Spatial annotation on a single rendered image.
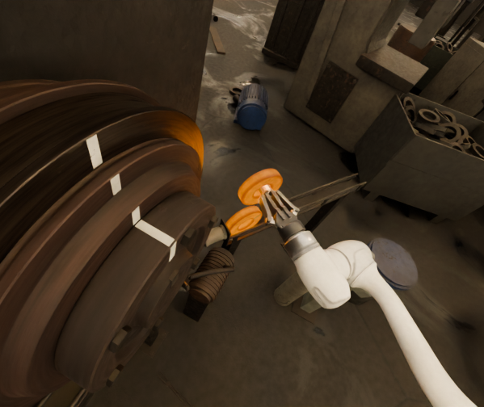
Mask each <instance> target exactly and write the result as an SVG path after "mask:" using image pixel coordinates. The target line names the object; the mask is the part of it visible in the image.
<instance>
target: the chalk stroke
mask: <svg viewBox="0 0 484 407"><path fill-rule="evenodd" d="M86 143H87V147H88V149H89V153H90V159H91V161H92V165H93V168H95V167H97V166H98V165H100V164H101V163H103V161H102V157H101V153H100V149H99V142H98V139H97V135H96V134H95V135H94V136H92V137H91V138H89V139H87V140H86ZM111 185H112V192H113V195H115V194H116V193H117V192H118V191H120V190H121V185H120V176H119V174H118V175H117V176H115V177H114V178H112V179H111ZM132 217H133V225H135V224H136V223H137V222H138V221H139V220H140V212H139V206H138V207H137V208H136V209H135V210H134V211H133V212H132ZM135 227H137V228H139V229H140V230H142V231H143V232H145V233H147V234H149V235H150V236H151V237H154V238H156V239H157V240H159V241H160V242H162V243H164V244H165V245H168V246H170V244H171V243H172V242H173V241H174V238H172V237H169V236H168V235H166V234H165V233H163V232H161V231H160V230H158V229H156V228H155V227H153V226H151V225H150V224H147V223H146V222H144V221H143V220H140V221H139V222H138V223H137V224H136V225H135ZM175 247H176V242H175V243H174V244H173V246H172V247H171V248H170V260H171V259H172V258H173V257H174V256H175ZM170 260H169V261H170Z"/></svg>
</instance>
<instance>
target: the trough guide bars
mask: <svg viewBox="0 0 484 407"><path fill-rule="evenodd" d="M356 175H358V173H355V174H352V175H349V176H347V177H345V178H341V179H339V180H336V181H333V182H332V183H328V184H326V185H323V186H321V187H316V188H315V189H313V190H310V191H307V192H304V193H302V194H299V195H296V196H293V197H292V198H289V199H288V200H289V201H290V202H293V201H295V200H298V199H301V198H304V197H306V196H308V195H314V194H316V193H317V192H319V191H322V190H324V189H327V188H329V187H332V186H334V185H337V184H339V183H343V182H345V181H349V180H351V179H352V178H355V177H356ZM365 183H366V181H364V182H362V183H359V184H357V185H355V186H353V187H349V188H347V189H345V190H342V191H339V192H337V193H335V194H333V195H329V196H327V197H325V198H323V199H320V200H317V201H315V202H312V203H310V204H307V205H305V206H303V207H301V208H299V209H300V211H299V212H302V211H304V210H306V209H309V208H311V207H314V206H316V205H319V204H321V206H323V205H324V204H325V203H326V202H327V201H328V200H330V199H333V198H335V197H338V196H340V195H343V194H345V193H348V192H349V191H353V190H355V189H356V191H358V190H359V189H360V188H361V187H362V186H364V184H365ZM356 191H355V192H356ZM299 212H298V213H299ZM266 226H267V225H265V222H263V223H261V224H257V225H256V226H254V227H251V228H249V229H246V230H243V231H241V232H239V233H235V234H234V235H231V236H230V238H229V241H232V244H233V243H235V242H237V239H238V238H239V237H242V236H244V235H247V234H248V233H252V232H254V231H256V230H258V229H261V228H263V227H266Z"/></svg>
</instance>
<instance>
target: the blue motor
mask: <svg viewBox="0 0 484 407"><path fill-rule="evenodd" d="M268 103H269V95H268V93H267V91H266V90H265V88H263V87H262V86H261V85H259V84H258V83H257V84H255V83H253V84H250V85H249V84H248V86H246V87H245V88H244V87H243V90H242V92H241V93H240V96H239V100H238V106H237V108H236V112H235V116H234V123H236V124H240V125H241V126H242V127H244V128H245V129H248V130H256V129H257V130H260V131H261V129H262V126H263V125H264V124H265V122H266V119H267V113H268Z"/></svg>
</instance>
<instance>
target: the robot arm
mask: <svg viewBox="0 0 484 407"><path fill-rule="evenodd" d="M258 190H259V192H260V194H261V196H260V197H259V204H260V207H261V209H262V212H263V215H264V218H265V225H269V224H271V225H274V227H275V228H276V229H278V231H279V235H280V236H281V238H282V239H283V241H284V242H285V243H286V244H285V245H284V248H285V249H286V250H287V252H288V254H289V256H290V257H291V259H292V260H293V262H294V264H295V266H296V269H297V273H298V274H299V276H300V278H301V281H302V282H303V284H304V285H305V287H306V288H307V290H308V291H309V293H310V294H311V295H312V297H313V298H314V299H315V300H316V301H317V302H318V303H319V304H320V305H321V306H322V307H323V308H337V307H339V306H340V305H342V304H344V303H345V302H347V301H348V300H349V299H350V298H351V293H350V288H349V286H351V287H358V288H362V289H364V290H365V291H366V292H368V293H369V294H370V295H371V296H372V297H373V298H374V299H375V300H376V301H377V303H378V304H379V305H380V306H381V309H382V311H383V313H384V314H385V317H386V319H387V321H388V322H389V325H390V327H391V329H392V331H393V333H394V336H395V338H396V339H397V341H398V344H399V346H400V347H401V349H402V353H403V354H404V356H405V358H406V361H407V362H408V364H409V366H410V369H411V370H412V372H413V374H414V376H415V379H416V380H417V381H418V383H419V386H420V387H421V389H422V390H423V392H424V393H425V395H426V397H427V399H428V400H429V401H430V402H431V404H432V406H433V407H477V406H476V405H475V404H474V403H473V402H472V401H471V400H470V399H469V398H468V397H467V396H466V395H465V394H464V393H463V392H462V391H461V390H460V389H459V388H458V387H457V386H456V385H455V383H454V382H453V381H452V379H451V378H450V377H449V375H448V374H447V372H446V371H445V370H444V368H443V367H442V365H441V364H440V362H439V360H438V359H437V357H436V356H435V354H434V353H433V351H432V350H431V347H430V346H429V345H428V344H427V341H426V340H425V338H424V337H423V335H422V334H421V332H420V330H419V328H418V327H417V325H416V324H415V322H414V321H413V319H412V317H411V316H410V314H409V313H408V311H407V310H406V308H405V306H404V305H403V303H402V302H401V300H400V299H399V298H398V296H397V294H396V293H395V292H394V290H393V289H392V288H391V287H390V285H388V284H387V282H386V281H384V279H383V278H382V277H381V276H380V275H379V273H378V271H377V264H376V263H375V261H374V260H373V259H372V253H371V250H370V249H369V248H368V247H367V246H366V245H365V244H364V243H363V242H361V241H356V240H347V241H341V242H338V243H336V244H333V245H331V246H330V247H328V248H327V249H326V250H324V249H323V248H322V247H321V246H320V245H319V243H318V242H317V241H316V239H315V238H314V236H313V234H312V233H311V232H310V231H305V227H304V225H303V224H302V223H301V222H300V221H299V220H298V219H297V213H298V212H299V211H300V209H299V208H297V207H295V206H294V205H293V204H292V203H291V202H290V201H289V200H288V199H287V198H286V197H285V196H284V195H283V194H282V193H281V192H280V191H279V190H276V191H274V190H272V189H271V187H270V186H269V185H265V186H263V187H260V188H259V189H258ZM269 209H270V210H269ZM270 211H271V212H270ZM271 215H272V216H273V217H274V220H273V217H271Z"/></svg>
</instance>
